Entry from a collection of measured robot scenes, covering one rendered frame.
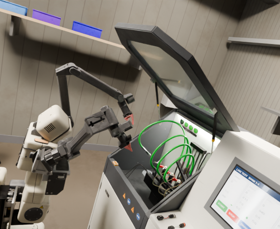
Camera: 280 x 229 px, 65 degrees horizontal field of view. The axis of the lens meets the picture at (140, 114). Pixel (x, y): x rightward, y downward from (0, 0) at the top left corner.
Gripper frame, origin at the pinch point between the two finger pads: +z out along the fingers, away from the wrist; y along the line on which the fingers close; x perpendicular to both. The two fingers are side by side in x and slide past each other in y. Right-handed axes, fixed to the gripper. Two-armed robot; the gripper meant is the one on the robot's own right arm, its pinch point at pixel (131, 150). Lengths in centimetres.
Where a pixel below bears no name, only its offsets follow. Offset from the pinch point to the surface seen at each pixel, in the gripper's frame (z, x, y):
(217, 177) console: 27, -32, 37
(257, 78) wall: 106, 172, 199
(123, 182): 21.0, 3.1, -18.6
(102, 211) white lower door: 45, 18, -51
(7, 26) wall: -134, 203, -72
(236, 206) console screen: 33, -49, 35
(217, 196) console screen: 32, -39, 30
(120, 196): 28.6, 1.2, -25.7
